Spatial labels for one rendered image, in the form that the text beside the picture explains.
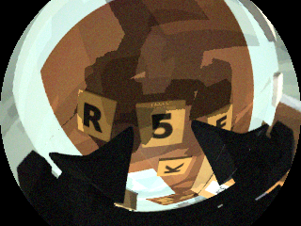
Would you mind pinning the grey cylinder with tan lid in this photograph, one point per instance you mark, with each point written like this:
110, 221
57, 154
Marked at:
184, 204

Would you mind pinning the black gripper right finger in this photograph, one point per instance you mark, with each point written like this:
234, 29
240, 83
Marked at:
225, 150

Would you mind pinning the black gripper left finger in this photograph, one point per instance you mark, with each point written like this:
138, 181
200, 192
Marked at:
106, 168

